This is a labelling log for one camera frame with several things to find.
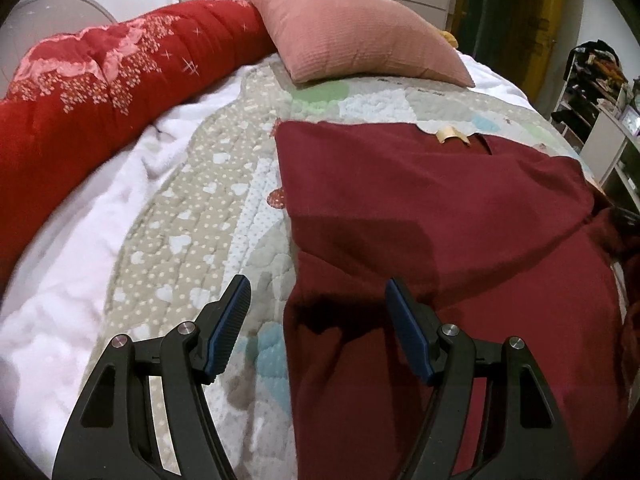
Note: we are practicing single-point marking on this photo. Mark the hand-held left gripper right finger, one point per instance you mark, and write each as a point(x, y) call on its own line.
point(410, 330)

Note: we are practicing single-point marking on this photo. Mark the small framed clock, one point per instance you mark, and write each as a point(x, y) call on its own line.
point(631, 121)

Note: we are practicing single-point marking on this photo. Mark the red floral comforter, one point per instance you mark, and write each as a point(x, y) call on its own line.
point(100, 90)

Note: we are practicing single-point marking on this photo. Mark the dark red garment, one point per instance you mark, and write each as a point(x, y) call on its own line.
point(425, 210)

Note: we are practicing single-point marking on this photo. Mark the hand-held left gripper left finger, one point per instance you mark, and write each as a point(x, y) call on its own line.
point(227, 332)

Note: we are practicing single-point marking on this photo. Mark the pink ribbed pillow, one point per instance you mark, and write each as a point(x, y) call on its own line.
point(350, 30)

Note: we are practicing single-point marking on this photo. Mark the white shelf unit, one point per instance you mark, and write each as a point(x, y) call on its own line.
point(607, 145)

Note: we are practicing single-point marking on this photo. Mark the yellow cloth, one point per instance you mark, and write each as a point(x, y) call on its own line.
point(448, 38)

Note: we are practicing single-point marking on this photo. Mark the white fleece blanket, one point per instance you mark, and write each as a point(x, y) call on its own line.
point(75, 270)

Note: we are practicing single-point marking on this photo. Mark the white bed sheet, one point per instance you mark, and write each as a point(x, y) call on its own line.
point(492, 77)

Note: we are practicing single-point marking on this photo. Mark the yellow framed dark door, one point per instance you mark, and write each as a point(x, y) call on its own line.
point(510, 15)

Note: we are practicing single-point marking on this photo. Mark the dark clothes pile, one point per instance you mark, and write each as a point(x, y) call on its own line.
point(597, 60)

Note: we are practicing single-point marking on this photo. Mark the patchwork quilt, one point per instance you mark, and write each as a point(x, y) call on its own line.
point(210, 220)

